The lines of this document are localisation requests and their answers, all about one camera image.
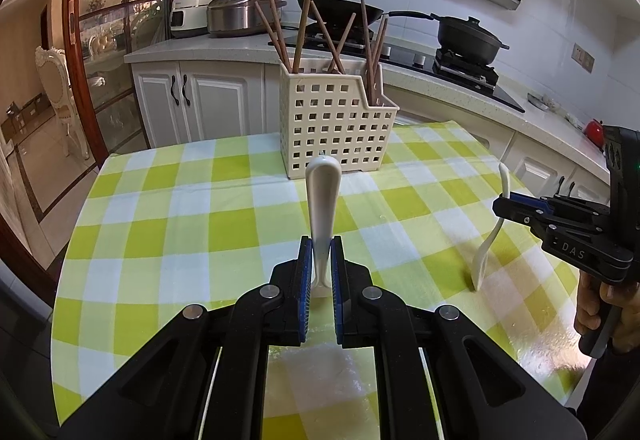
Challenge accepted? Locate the black gas stove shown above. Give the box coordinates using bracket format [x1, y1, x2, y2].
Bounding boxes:
[280, 23, 526, 113]

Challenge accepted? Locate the white plastic utensil basket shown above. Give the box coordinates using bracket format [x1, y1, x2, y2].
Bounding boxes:
[279, 61, 401, 180]

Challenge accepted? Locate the black frying pan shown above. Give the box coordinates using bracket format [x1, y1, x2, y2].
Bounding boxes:
[296, 0, 441, 24]

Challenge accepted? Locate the white ornate chair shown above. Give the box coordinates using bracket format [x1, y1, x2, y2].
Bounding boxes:
[34, 45, 92, 161]

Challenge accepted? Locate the bunch of chopsticks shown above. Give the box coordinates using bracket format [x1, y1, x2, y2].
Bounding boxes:
[254, 0, 390, 107]

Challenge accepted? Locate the person's right hand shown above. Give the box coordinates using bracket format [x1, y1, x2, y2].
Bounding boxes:
[574, 270, 640, 355]

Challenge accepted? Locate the black lidded pot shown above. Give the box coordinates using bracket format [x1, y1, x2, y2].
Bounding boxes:
[431, 14, 511, 65]

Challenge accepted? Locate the green checkered tablecloth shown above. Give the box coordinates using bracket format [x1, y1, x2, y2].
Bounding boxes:
[50, 120, 591, 440]

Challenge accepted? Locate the small metal dish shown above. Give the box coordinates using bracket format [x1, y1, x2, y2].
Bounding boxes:
[527, 92, 561, 112]

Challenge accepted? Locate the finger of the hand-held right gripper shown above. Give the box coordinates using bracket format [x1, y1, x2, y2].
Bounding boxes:
[492, 197, 567, 241]
[510, 193, 610, 218]

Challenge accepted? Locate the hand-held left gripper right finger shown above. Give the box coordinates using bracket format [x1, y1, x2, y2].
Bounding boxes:
[330, 236, 586, 440]

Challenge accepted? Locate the white ceramic spoon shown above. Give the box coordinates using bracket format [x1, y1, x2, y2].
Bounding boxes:
[470, 163, 512, 292]
[305, 156, 343, 296]

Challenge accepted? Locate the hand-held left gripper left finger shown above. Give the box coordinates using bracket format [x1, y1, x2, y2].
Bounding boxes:
[57, 236, 313, 440]

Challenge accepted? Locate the cardboard box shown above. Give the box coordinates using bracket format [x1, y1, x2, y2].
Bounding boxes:
[0, 93, 53, 145]

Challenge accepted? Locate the stainless steel rice cooker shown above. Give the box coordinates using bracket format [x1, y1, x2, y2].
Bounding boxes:
[207, 0, 288, 38]

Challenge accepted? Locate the white electric cooker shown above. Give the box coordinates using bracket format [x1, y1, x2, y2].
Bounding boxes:
[170, 0, 213, 40]

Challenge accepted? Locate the small wall outlet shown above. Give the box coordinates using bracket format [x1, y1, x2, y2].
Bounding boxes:
[572, 43, 595, 72]

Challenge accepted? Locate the white kitchen cabinet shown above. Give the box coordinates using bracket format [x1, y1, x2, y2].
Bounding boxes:
[124, 33, 613, 216]

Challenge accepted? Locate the wooden glass sliding door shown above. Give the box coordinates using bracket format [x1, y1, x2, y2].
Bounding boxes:
[0, 0, 208, 301]

